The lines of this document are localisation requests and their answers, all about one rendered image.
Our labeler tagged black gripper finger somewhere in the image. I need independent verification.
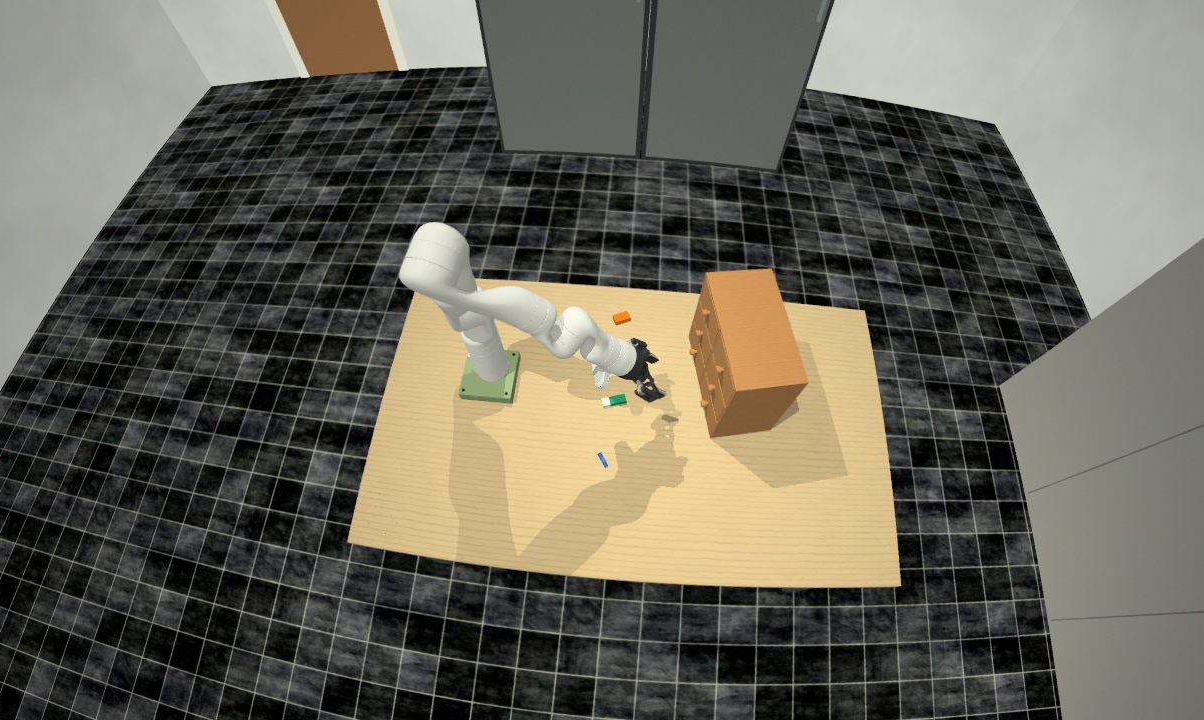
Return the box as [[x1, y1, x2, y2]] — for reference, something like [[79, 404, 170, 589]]
[[626, 338, 659, 364], [635, 366, 667, 403]]

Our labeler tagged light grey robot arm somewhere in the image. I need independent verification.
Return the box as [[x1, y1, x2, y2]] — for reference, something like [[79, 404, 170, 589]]
[[399, 222, 637, 389]]

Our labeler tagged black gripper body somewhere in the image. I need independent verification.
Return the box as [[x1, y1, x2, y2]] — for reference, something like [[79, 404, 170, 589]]
[[618, 346, 649, 384]]

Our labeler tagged brown wooden drawer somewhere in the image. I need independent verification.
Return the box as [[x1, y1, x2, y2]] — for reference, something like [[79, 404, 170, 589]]
[[706, 353, 725, 420], [701, 278, 720, 347], [700, 373, 718, 433], [713, 334, 734, 405], [695, 302, 712, 364], [689, 321, 706, 380]]

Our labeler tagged orange-brown wooden chest of drawers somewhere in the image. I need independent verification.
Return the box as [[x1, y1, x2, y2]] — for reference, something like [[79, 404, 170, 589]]
[[689, 268, 809, 438]]

